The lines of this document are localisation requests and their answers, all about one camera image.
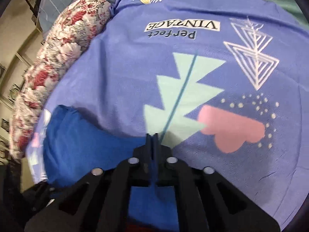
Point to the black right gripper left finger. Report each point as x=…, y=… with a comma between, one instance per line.
x=99, y=201

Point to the floral red white quilt roll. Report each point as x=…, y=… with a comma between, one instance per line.
x=70, y=35

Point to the blue pants with red lining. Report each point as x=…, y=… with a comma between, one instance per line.
x=73, y=146

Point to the purple patterned bedsheet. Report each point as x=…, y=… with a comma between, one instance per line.
x=224, y=83

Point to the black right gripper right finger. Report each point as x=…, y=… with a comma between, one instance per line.
x=205, y=200

